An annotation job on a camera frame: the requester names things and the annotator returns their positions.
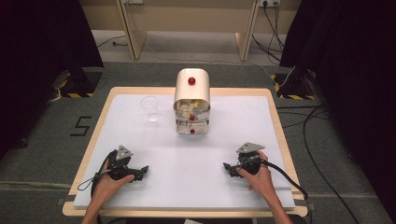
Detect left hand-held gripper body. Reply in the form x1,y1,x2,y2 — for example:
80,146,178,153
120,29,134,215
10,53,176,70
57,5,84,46
106,144,146,183

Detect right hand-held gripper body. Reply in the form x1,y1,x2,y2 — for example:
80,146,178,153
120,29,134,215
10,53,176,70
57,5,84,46
235,142,266,175

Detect person's right hand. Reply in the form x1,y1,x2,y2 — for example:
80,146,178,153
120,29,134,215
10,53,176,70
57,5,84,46
235,150,276,200

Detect person's left hand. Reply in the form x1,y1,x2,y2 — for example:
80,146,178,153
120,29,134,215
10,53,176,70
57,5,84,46
91,159,135,207

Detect wooden table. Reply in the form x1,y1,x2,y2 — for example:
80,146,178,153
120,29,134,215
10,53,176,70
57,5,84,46
62,86,309,218

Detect white table mat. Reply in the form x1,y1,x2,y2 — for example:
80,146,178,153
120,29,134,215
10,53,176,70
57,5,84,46
73,93,296,210

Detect clear plastic cup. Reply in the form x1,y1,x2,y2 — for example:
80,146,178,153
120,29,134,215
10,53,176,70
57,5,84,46
139,95,161,123

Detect black stand base striped tape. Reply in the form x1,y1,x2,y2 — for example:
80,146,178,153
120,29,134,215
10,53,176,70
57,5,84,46
58,66,105,99
270,72,316,101

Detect black curtain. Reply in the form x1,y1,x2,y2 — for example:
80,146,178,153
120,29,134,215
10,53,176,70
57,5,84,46
278,0,396,216
0,0,105,160

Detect beige wooden desk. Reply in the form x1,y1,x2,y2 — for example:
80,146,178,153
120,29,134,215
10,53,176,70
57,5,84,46
115,0,260,63

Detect left hand-held gripper black cable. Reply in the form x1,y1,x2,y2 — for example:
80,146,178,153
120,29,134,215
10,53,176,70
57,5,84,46
77,151,114,200

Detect hand-held gripper black cable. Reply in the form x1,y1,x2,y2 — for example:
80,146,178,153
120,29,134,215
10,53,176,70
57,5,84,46
77,151,114,200
242,157,310,202

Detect right hand-held gripper black cable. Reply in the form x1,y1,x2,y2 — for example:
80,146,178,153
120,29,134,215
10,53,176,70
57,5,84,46
242,157,310,202

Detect bundle of black floor cables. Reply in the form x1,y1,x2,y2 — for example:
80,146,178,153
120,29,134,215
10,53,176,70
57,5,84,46
276,104,362,224

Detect thin grey floor cable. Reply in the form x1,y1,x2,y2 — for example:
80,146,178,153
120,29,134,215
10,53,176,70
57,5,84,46
96,35,129,49

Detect black cables at outlet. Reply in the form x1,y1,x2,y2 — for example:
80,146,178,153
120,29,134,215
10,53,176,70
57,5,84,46
250,1,286,63

